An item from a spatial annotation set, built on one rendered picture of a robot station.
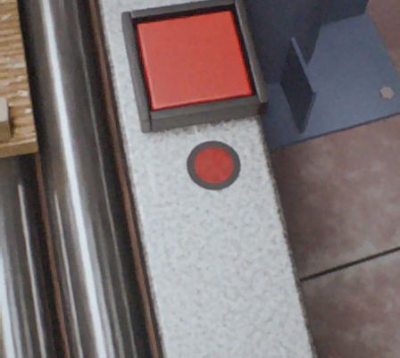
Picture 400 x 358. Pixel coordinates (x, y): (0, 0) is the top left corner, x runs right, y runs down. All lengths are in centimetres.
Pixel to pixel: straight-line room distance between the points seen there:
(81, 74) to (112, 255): 12
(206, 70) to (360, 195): 102
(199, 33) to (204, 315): 17
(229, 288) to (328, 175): 105
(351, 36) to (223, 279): 118
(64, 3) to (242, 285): 21
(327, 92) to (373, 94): 8
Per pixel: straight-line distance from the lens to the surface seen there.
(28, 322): 58
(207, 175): 61
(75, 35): 65
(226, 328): 58
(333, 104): 167
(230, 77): 62
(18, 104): 61
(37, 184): 65
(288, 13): 149
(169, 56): 62
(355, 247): 159
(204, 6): 64
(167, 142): 61
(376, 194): 163
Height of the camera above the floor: 147
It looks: 65 degrees down
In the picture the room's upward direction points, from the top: 6 degrees clockwise
